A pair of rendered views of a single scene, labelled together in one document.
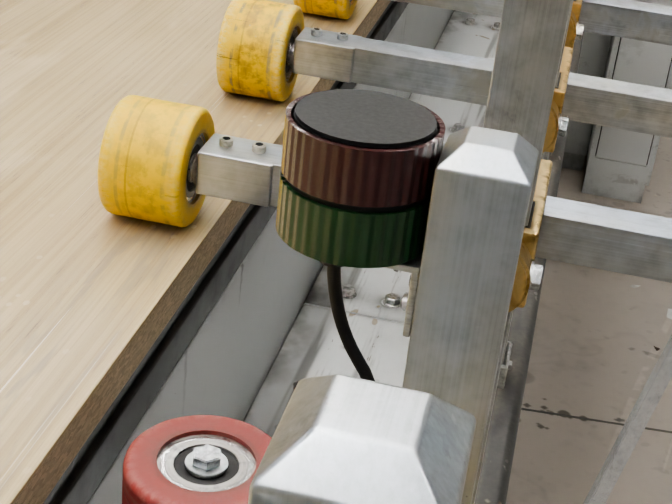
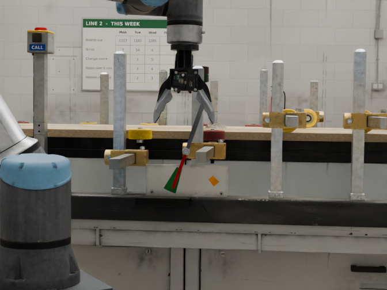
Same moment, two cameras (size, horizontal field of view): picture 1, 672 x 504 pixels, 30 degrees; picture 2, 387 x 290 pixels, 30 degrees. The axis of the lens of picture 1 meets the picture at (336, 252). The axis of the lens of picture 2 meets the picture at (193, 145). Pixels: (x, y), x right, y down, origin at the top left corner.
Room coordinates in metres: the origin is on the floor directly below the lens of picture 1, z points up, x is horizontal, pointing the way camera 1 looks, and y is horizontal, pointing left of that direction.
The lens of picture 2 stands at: (0.26, -2.33, 0.98)
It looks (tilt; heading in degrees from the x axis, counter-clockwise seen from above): 3 degrees down; 86
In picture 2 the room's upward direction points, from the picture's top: 1 degrees clockwise
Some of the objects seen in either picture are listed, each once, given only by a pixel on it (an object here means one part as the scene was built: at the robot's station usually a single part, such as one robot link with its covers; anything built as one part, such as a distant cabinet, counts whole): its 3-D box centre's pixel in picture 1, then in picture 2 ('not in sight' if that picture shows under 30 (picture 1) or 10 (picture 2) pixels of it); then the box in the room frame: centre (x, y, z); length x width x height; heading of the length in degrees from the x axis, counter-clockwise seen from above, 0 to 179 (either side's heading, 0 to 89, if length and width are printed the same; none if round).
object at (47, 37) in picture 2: not in sight; (40, 43); (-0.07, 0.03, 1.18); 0.07 x 0.07 x 0.08; 80
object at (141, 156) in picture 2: not in sight; (126, 157); (0.21, -0.01, 0.82); 0.14 x 0.06 x 0.05; 170
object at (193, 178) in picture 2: not in sight; (186, 180); (0.40, -0.07, 0.75); 0.26 x 0.01 x 0.10; 170
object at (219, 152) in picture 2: not in sight; (204, 150); (0.45, -0.05, 0.85); 0.14 x 0.06 x 0.05; 170
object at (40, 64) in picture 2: not in sight; (40, 122); (-0.08, 0.03, 0.93); 0.05 x 0.05 x 0.45; 80
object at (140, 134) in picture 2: not in sight; (140, 144); (0.25, 0.13, 0.85); 0.08 x 0.08 x 0.11
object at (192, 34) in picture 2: not in sight; (185, 36); (0.36, -0.51, 1.16); 0.10 x 0.09 x 0.05; 175
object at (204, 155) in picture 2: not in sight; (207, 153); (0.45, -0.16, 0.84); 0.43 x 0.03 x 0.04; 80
